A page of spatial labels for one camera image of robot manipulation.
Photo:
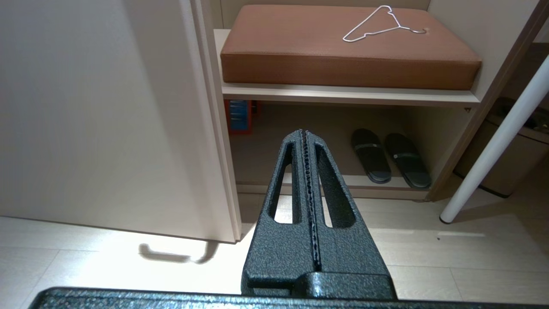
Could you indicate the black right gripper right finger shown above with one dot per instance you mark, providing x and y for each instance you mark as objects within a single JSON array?
[{"x": 351, "y": 257}]

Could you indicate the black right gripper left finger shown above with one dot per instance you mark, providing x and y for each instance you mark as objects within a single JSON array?
[{"x": 274, "y": 257}]

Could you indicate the beige room door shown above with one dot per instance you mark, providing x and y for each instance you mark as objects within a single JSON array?
[{"x": 107, "y": 120}]

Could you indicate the black slipper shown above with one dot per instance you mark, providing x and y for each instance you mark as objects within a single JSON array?
[
  {"x": 372, "y": 156},
  {"x": 408, "y": 161}
]

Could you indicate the orange and blue box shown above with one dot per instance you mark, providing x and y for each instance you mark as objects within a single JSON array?
[{"x": 238, "y": 118}]

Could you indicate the beige wooden bench shelf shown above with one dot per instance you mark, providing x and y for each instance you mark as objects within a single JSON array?
[{"x": 343, "y": 95}]

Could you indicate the white table leg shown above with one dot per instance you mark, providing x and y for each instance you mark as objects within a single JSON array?
[{"x": 493, "y": 146}]

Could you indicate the beige trash bin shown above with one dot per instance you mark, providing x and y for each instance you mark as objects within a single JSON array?
[{"x": 510, "y": 167}]

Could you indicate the brown leather bench cushion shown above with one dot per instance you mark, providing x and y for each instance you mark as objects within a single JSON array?
[{"x": 321, "y": 56}]

